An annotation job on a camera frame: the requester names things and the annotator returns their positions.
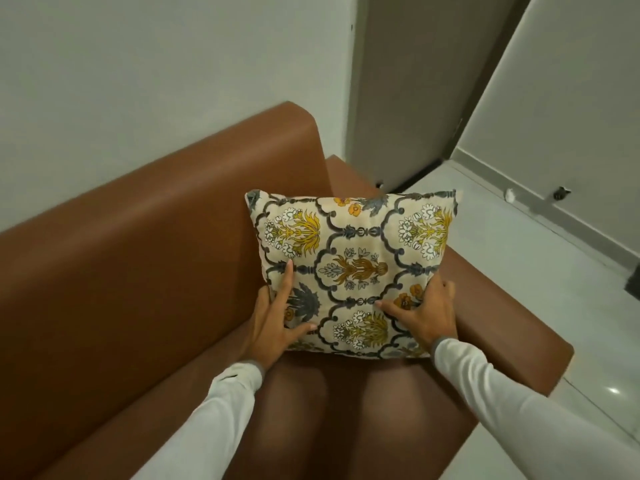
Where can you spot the person's left thumb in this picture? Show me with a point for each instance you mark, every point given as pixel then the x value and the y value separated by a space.
pixel 302 330

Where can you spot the person's left forearm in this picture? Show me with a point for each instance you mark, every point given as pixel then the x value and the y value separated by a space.
pixel 210 419

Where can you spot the person's right hand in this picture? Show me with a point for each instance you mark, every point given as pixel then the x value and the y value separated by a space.
pixel 431 319

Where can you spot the floral patterned cushion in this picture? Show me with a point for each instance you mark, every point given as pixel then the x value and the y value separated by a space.
pixel 352 264

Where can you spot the person's left hand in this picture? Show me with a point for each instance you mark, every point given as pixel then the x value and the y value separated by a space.
pixel 266 333

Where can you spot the white wall door stopper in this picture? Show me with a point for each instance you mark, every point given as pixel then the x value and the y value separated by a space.
pixel 510 194

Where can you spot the person's right thumb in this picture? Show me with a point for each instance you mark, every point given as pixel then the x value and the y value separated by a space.
pixel 395 309

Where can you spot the black floor door stopper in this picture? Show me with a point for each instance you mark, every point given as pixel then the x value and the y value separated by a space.
pixel 562 193

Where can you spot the brown leather sofa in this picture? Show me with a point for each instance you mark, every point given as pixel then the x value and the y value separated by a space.
pixel 200 319

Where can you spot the person's right forearm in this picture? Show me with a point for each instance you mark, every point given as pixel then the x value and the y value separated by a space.
pixel 530 409

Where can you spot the grey door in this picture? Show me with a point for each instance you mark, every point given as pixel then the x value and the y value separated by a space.
pixel 415 84

